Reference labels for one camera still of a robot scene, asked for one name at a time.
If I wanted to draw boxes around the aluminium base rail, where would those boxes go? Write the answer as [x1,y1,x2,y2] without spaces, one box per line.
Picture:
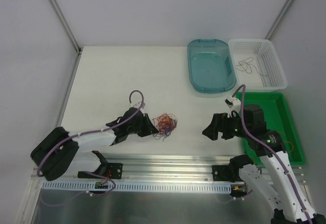
[32,154,308,184]

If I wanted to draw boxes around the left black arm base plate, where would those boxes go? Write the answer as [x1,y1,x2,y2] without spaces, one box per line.
[77,163,123,179]

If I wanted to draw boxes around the white perforated plastic basket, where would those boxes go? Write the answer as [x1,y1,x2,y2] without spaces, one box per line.
[228,39,288,92]

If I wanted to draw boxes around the white slotted cable duct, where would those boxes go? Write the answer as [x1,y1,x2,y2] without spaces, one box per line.
[42,180,231,194]

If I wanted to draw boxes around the aluminium frame post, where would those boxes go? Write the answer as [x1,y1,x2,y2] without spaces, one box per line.
[38,0,82,54]
[265,0,295,40]

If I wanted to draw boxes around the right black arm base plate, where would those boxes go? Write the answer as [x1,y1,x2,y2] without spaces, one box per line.
[211,165,242,182]

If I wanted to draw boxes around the right aluminium frame post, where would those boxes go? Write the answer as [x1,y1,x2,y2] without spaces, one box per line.
[265,0,295,40]

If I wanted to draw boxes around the green plastic tray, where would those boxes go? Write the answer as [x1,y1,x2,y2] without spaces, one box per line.
[244,92,306,166]

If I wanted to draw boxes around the teal transparent plastic bin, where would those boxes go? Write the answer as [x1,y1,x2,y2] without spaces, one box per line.
[187,39,236,94]

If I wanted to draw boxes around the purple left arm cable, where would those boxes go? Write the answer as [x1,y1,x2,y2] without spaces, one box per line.
[37,90,145,178]

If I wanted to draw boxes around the orange purple black wires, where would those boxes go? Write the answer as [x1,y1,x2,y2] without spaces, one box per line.
[152,114,179,142]

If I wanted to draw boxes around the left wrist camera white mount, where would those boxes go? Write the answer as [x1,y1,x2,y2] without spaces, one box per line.
[129,101,146,114]

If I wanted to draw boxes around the left aluminium frame post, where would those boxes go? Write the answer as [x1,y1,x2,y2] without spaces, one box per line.
[38,0,82,54]

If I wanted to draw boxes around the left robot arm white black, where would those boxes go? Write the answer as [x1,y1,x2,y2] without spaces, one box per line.
[31,107,158,181]

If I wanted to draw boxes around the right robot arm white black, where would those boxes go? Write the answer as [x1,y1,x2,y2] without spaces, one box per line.
[202,99,325,223]

